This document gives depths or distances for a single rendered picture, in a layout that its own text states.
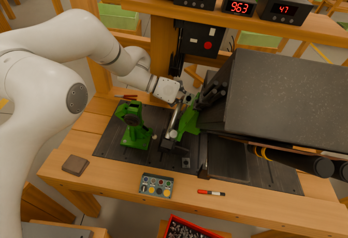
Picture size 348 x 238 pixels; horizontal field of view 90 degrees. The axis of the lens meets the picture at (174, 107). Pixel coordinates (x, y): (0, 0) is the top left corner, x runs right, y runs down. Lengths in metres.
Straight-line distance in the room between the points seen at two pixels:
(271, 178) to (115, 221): 1.28
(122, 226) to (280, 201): 1.24
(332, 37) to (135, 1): 0.75
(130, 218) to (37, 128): 1.51
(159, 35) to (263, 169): 0.89
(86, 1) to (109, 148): 0.72
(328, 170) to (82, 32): 0.55
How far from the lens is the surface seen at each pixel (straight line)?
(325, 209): 1.22
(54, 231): 0.94
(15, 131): 0.38
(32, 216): 1.40
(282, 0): 0.82
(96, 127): 1.14
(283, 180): 1.15
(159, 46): 0.97
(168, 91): 0.77
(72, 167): 0.99
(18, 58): 0.41
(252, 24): 0.79
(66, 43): 0.44
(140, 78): 0.76
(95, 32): 0.46
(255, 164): 1.11
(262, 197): 1.05
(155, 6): 0.77
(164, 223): 0.98
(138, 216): 1.80
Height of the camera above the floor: 1.77
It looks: 47 degrees down
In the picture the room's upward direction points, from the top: 9 degrees clockwise
